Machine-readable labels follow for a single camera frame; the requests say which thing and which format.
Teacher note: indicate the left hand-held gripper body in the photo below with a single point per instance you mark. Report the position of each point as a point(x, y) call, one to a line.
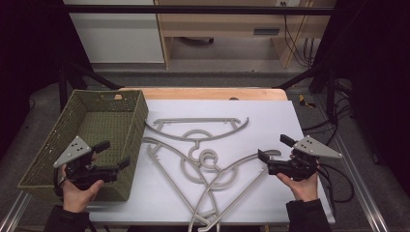
point(72, 151)

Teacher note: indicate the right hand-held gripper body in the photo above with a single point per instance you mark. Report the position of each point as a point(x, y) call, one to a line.
point(314, 149)

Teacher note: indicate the grey plastic clothes hanger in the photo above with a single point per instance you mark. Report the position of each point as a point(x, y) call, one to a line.
point(167, 121)
point(149, 139)
point(274, 151)

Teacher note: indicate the green perforated plastic basket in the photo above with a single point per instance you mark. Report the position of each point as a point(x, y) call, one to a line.
point(106, 119)

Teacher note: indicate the person's right hand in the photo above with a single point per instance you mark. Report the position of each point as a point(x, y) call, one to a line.
point(304, 190)

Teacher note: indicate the person's left hand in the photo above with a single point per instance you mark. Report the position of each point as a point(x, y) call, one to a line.
point(75, 198)

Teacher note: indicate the pile of grey hangers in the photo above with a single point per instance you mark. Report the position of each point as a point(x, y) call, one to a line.
point(267, 122)

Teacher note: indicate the yellow and black tool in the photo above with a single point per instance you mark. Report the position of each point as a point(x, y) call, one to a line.
point(303, 100)

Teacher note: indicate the white cabinet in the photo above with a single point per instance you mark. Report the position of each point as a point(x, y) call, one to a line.
point(116, 35)

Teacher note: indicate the light wooden desk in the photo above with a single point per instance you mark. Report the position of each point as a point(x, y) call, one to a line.
point(222, 22)

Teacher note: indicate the aluminium rail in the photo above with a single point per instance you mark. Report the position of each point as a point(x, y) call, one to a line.
point(14, 212)
point(361, 180)

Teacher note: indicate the black slanted frame strut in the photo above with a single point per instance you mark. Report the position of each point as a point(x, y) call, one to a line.
point(306, 75)
point(93, 77)

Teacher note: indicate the black horizontal frame bar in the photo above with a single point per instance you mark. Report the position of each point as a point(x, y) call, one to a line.
point(193, 9)

